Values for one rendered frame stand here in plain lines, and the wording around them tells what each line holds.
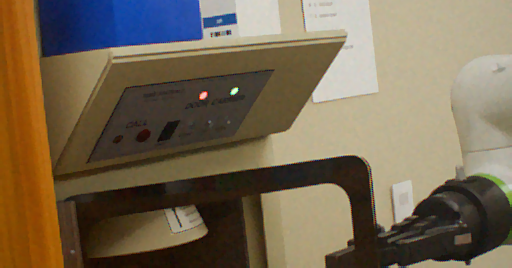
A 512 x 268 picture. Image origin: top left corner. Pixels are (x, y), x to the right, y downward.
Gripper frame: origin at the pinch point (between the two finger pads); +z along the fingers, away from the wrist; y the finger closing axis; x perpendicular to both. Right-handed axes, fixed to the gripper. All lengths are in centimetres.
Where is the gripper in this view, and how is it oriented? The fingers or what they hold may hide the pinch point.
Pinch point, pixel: (351, 262)
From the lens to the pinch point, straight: 105.5
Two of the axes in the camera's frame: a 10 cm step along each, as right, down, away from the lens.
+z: -6.4, 1.1, -7.6
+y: 7.6, -0.5, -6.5
